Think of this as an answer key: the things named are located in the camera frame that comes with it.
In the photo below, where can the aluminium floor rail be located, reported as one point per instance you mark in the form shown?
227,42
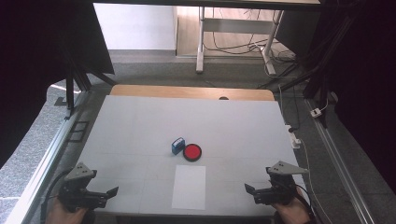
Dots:
339,168
40,168

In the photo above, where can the white metal desk frame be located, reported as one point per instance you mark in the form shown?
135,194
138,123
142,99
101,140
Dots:
236,26

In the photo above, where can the black metal stand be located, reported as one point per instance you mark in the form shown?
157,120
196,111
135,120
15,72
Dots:
317,84
70,90

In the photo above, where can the person's left hand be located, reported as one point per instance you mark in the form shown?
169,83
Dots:
63,216

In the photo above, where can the blue stamp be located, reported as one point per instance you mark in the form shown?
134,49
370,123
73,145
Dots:
178,146

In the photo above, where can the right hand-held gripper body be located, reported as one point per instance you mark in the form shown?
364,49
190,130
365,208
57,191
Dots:
281,189

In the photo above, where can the white power strip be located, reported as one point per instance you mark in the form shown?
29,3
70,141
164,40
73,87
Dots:
294,140

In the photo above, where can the round red ink pad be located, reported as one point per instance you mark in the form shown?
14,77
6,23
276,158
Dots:
192,152

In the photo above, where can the white paper sheet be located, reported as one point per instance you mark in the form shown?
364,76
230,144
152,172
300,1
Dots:
189,186

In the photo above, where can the black curtain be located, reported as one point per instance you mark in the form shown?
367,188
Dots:
31,62
367,77

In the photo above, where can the person's right hand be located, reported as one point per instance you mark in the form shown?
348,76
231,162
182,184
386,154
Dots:
294,213

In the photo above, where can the white table mat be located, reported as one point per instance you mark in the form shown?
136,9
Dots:
218,124

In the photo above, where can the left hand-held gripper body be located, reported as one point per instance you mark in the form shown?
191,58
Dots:
77,194

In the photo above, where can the white adapter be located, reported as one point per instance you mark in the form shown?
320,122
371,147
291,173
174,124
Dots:
316,112

